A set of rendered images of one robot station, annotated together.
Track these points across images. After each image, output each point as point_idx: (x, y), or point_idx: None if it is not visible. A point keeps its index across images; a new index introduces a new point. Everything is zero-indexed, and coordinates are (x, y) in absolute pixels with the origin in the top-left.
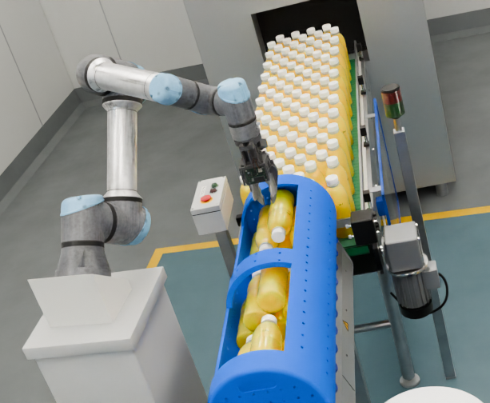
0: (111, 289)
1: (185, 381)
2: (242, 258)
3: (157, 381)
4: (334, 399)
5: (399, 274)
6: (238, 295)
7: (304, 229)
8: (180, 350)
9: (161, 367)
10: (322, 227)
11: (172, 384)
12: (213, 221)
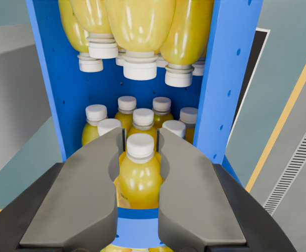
0: None
1: (18, 85)
2: (47, 22)
3: (1, 150)
4: None
5: None
6: (70, 122)
7: (215, 134)
8: None
9: None
10: (244, 72)
11: (12, 117)
12: None
